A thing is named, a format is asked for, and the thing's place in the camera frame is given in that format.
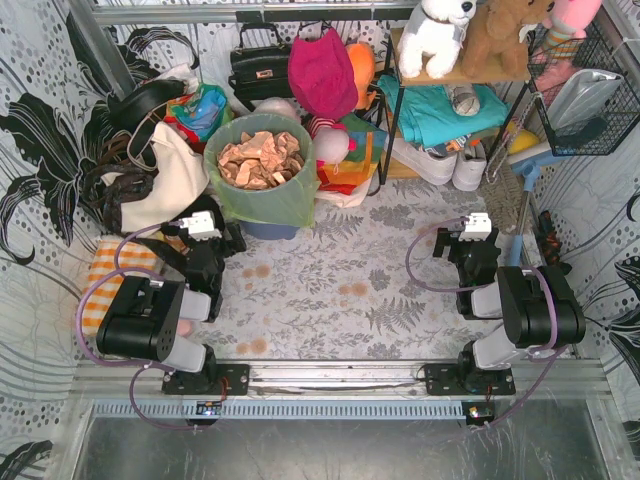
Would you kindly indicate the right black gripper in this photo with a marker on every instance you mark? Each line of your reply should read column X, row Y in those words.
column 470, row 246

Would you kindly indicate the colourful printed bag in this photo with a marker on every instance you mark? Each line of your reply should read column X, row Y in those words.
column 197, row 116

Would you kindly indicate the magenta cloth bag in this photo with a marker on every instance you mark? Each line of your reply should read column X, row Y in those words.
column 321, row 76

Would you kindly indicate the black wire basket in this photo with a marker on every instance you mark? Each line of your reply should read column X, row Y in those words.
column 550, row 69

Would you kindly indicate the green trash bag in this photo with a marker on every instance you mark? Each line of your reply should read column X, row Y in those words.
column 289, row 204

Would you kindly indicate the pink white plush doll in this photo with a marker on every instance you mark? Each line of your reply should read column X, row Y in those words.
column 331, row 140

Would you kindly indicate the teal folded clothes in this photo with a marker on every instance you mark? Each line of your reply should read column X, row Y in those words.
column 427, row 116

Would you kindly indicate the wooden metal shelf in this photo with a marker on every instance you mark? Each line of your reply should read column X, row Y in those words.
column 390, row 168

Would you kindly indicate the orange plush toy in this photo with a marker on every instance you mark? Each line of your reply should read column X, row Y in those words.
column 362, row 59

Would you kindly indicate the pink plush toy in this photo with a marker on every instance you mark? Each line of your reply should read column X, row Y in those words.
column 566, row 23

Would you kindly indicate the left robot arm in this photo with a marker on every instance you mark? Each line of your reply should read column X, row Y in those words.
column 142, row 321

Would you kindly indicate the cream canvas tote bag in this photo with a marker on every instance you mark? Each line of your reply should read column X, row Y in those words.
column 135, row 199

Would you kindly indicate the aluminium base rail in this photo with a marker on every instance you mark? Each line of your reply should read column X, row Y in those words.
column 332, row 389

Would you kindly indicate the white plush lamb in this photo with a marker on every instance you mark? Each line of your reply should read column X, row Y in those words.
column 278, row 106

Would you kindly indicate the white plush dog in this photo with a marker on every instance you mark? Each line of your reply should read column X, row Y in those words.
column 433, row 37

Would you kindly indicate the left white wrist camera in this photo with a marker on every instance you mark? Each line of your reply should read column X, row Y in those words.
column 200, row 226

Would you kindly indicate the orange checkered cloth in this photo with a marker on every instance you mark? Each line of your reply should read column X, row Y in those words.
column 131, row 255

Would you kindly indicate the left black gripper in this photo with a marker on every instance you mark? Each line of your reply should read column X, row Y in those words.
column 206, row 245

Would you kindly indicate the blue trash bin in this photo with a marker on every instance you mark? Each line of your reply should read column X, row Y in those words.
column 266, row 231

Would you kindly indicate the white sneaker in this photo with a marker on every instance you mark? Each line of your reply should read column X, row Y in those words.
column 470, row 166

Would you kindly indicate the black leather handbag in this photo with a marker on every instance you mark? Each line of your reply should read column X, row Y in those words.
column 260, row 73

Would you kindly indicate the rainbow striped bag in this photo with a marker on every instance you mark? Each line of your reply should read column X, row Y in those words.
column 359, row 165

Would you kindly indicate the brown teddy bear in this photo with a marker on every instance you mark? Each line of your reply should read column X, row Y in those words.
column 495, row 32

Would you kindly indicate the crumpled brown paper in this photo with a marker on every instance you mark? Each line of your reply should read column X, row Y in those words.
column 261, row 161

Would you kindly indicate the silver foil pouch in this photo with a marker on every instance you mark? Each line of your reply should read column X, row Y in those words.
column 582, row 96

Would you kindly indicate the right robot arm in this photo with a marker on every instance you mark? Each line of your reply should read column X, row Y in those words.
column 538, row 311

